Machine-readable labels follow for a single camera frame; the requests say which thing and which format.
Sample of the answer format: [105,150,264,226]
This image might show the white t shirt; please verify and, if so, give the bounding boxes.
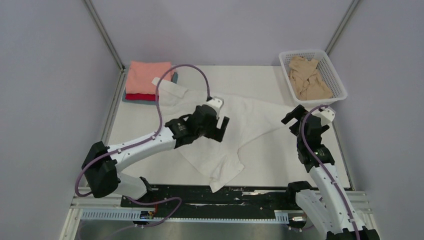
[152,77,291,193]

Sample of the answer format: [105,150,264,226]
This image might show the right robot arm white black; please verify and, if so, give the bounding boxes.
[281,105,380,240]

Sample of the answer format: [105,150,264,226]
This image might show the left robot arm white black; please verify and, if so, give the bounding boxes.
[81,104,230,207]

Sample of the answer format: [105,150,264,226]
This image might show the beige t shirt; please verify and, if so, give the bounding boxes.
[288,55,334,101]

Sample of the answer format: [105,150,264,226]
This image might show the white plastic basket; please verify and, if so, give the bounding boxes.
[278,49,348,107]

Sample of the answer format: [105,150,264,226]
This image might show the folded red t shirt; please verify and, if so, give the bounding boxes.
[124,93,156,102]

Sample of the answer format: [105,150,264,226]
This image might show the folded pink t shirt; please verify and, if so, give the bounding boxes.
[125,61,172,95]

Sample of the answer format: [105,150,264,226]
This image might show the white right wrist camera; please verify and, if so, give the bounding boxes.
[312,106,336,126]

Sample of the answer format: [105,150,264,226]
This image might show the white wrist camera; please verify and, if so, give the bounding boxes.
[206,97,224,119]
[312,106,336,126]

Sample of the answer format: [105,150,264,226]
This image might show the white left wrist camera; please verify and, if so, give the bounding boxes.
[206,97,224,119]

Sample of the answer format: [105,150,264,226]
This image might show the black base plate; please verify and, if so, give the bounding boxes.
[139,181,313,220]

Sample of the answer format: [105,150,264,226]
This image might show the left corner frame post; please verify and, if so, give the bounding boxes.
[82,0,125,72]

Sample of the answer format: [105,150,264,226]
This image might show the corner frame post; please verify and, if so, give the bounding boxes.
[324,0,362,55]
[82,0,125,72]

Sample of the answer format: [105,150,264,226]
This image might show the white slotted cable duct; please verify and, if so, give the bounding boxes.
[81,208,289,224]

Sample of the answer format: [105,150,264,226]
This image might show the right corner frame post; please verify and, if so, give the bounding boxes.
[324,0,362,55]

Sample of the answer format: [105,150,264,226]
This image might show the aluminium frame rail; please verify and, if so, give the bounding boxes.
[59,187,379,240]

